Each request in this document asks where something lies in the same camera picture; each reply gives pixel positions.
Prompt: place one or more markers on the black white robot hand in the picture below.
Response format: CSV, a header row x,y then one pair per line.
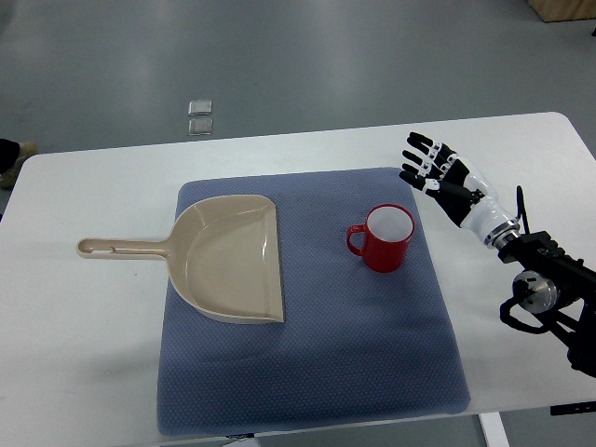
x,y
459,189

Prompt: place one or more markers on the red cup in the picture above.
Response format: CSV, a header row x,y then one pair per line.
x,y
382,241

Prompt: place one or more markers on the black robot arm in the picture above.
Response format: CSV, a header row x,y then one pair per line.
x,y
553,293

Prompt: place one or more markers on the beige plastic dustpan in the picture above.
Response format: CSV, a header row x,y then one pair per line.
x,y
222,256

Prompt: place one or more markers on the blue textured mat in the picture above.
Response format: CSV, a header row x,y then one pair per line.
x,y
356,345

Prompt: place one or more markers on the wooden box corner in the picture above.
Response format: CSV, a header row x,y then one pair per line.
x,y
563,10

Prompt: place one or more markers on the upper metal floor plate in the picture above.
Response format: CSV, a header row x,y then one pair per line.
x,y
199,107

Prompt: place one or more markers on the metal floor plate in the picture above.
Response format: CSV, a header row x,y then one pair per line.
x,y
200,126
199,107

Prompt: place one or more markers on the lower metal floor plate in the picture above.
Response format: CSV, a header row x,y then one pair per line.
x,y
200,126

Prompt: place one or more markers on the person's shoe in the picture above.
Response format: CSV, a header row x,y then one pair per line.
x,y
13,156

